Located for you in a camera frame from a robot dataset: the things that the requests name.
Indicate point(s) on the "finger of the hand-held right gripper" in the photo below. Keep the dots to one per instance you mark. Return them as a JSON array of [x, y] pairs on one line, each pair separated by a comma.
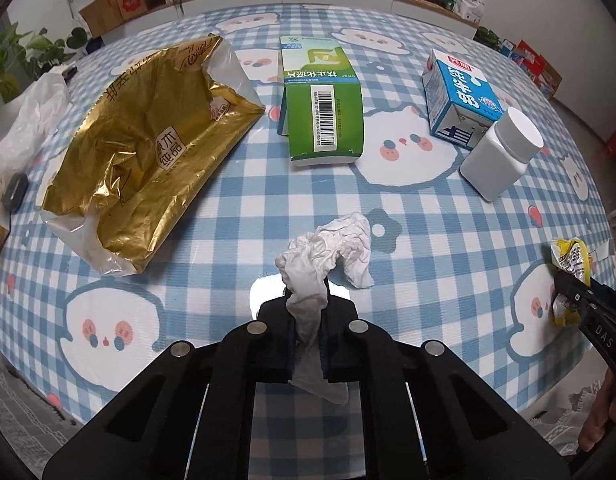
[[575, 282], [580, 307]]

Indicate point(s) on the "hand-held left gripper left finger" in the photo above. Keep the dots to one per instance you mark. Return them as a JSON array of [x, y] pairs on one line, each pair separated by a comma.
[[280, 340]]

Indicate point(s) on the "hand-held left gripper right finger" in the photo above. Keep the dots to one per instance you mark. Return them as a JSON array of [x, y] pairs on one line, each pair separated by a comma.
[[338, 345]]

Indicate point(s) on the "yellow snack packet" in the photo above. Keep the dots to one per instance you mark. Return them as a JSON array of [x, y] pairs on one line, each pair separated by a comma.
[[570, 257]]

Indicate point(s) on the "white tissue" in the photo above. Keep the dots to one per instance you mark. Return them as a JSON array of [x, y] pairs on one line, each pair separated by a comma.
[[333, 245]]

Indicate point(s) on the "white pill bottle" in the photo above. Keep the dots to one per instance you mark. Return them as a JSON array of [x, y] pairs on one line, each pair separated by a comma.
[[492, 160]]

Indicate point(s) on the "green medicine box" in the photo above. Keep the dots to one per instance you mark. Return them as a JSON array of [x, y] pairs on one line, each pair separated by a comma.
[[318, 125]]

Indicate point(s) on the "gold foil bag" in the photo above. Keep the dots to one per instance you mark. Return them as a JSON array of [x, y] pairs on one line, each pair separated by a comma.
[[153, 160]]

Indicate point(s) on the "blue white milk carton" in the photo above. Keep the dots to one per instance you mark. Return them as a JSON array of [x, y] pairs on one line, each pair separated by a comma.
[[457, 95]]

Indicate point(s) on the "person's right hand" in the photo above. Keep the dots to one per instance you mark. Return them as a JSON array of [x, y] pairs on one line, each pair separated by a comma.
[[595, 425]]

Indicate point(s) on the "grey patterned cloth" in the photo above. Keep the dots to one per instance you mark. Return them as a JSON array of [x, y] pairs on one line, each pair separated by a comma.
[[557, 425], [23, 390]]

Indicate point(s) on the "blue checked tablecloth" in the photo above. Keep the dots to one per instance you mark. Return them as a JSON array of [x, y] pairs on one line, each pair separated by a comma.
[[213, 240]]

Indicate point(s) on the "red object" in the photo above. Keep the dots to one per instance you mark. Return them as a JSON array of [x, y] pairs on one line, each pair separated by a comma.
[[615, 146]]

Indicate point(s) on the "red yellow printed box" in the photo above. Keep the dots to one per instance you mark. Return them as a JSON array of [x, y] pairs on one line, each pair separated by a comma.
[[537, 67]]

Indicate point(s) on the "blue printed box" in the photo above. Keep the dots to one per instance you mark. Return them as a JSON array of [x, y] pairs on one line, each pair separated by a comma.
[[507, 49]]

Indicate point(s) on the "small green potted plant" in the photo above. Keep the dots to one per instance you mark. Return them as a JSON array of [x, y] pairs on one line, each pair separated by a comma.
[[487, 37]]

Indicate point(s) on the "white sack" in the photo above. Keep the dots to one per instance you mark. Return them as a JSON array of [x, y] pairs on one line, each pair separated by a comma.
[[471, 7]]

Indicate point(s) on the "black key fob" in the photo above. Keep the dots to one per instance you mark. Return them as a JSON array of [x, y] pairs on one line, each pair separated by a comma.
[[15, 190]]

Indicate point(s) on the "white plastic bag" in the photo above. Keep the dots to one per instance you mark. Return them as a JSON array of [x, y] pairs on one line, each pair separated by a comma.
[[33, 115]]

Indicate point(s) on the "brown cardboard box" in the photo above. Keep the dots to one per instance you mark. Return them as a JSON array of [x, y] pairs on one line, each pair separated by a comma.
[[100, 15]]

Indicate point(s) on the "green pothos plant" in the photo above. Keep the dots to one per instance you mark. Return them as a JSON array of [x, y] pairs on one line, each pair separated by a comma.
[[18, 55]]

